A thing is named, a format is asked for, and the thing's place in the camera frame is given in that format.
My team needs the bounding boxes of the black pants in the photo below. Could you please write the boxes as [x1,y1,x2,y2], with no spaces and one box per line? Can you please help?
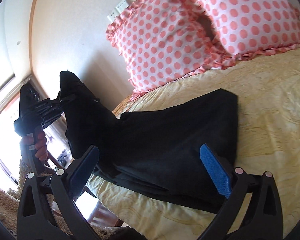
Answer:
[60,71,238,213]

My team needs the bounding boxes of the person's left hand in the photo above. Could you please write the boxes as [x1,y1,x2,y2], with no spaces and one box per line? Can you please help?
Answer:
[20,131,49,167]

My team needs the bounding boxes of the left pink polka dot pillow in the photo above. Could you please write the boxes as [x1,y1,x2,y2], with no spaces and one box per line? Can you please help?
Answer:
[106,0,235,101]

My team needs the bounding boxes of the pink polka dot pillow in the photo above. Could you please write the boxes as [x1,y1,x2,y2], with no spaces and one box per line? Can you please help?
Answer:
[197,0,300,60]
[106,0,235,101]

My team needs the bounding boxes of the yellow floral bed cover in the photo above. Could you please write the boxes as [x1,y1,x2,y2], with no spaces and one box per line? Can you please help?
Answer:
[88,48,300,239]

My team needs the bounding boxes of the right pink polka dot pillow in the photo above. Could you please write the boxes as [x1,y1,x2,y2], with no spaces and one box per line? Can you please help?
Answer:
[197,0,300,60]

